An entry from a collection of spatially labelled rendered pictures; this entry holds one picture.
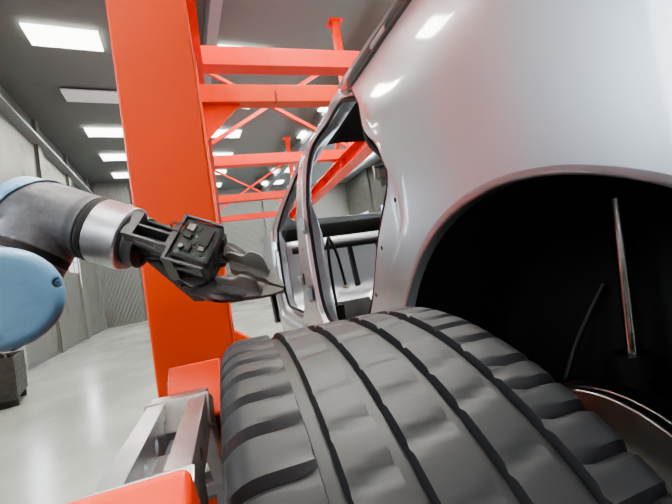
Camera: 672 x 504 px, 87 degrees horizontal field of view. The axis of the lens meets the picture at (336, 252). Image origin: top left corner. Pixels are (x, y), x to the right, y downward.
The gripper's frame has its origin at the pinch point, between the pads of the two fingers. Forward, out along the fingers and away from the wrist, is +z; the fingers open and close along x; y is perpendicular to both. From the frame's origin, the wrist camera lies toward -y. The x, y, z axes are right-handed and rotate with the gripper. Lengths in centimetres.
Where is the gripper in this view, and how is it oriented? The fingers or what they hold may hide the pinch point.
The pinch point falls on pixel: (274, 288)
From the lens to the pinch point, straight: 53.1
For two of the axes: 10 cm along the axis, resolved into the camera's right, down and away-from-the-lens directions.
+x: 2.2, -8.2, 5.2
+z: 9.5, 2.9, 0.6
